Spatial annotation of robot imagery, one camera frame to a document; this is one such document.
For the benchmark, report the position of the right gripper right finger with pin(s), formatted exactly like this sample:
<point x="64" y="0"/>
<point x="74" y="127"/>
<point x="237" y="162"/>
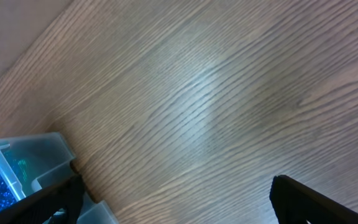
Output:
<point x="295" y="203"/>

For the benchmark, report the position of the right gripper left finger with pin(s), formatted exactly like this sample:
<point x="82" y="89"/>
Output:
<point x="42" y="205"/>

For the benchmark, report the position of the clear plastic storage bin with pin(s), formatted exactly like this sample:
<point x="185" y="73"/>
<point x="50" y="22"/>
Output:
<point x="48" y="158"/>

